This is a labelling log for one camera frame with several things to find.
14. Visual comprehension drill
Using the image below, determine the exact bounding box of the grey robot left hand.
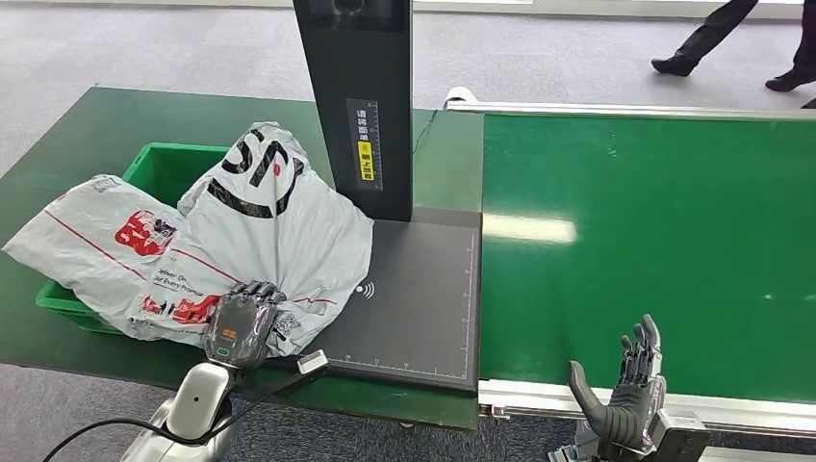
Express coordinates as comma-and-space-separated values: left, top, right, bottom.
203, 280, 288, 372

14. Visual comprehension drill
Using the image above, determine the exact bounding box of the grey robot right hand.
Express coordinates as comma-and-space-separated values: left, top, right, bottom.
567, 313, 668, 450

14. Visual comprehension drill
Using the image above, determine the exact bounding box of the grey mailer bag black logo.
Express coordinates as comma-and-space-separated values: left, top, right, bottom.
127, 120, 375, 358

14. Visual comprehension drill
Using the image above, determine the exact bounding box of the green conveyor belt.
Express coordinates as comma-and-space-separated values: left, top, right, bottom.
477, 111, 816, 406

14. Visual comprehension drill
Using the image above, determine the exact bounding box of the white conveyor roller cap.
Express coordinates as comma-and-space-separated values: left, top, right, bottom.
444, 86, 478, 110

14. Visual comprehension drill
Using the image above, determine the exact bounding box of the green plastic crate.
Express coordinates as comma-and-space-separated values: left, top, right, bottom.
36, 141, 231, 336

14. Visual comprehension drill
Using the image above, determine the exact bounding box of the grey mailer bag red logo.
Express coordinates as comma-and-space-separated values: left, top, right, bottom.
1, 173, 192, 333

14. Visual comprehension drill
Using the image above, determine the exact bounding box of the black yellow ruler label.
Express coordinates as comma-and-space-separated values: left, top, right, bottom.
344, 97, 384, 193

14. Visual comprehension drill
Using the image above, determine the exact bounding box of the black scanner column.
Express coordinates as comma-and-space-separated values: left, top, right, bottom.
293, 0, 415, 223

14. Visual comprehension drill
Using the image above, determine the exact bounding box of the person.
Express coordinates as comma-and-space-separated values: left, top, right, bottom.
650, 0, 816, 93

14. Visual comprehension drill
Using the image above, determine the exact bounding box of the silver conveyor support bracket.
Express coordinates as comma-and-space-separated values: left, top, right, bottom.
548, 423, 603, 462

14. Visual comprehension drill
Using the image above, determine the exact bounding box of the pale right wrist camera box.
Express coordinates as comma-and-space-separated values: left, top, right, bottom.
650, 409, 712, 462

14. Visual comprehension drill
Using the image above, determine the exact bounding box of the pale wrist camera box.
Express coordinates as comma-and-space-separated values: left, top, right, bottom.
295, 348, 329, 376
650, 409, 712, 462

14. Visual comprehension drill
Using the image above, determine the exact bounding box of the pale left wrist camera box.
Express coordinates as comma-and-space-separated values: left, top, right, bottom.
295, 348, 329, 376

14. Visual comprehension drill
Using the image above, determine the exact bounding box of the wide silver conveyor rail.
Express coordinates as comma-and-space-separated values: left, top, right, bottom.
477, 380, 816, 441

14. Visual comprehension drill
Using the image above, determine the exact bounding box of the black scanner base plate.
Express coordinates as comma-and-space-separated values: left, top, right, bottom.
305, 207, 482, 394

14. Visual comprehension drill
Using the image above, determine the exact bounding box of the thin black table cable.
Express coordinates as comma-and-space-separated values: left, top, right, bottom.
411, 108, 441, 156

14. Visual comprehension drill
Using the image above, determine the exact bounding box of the thin silver conveyor rail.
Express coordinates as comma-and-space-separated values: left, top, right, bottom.
444, 98, 816, 120

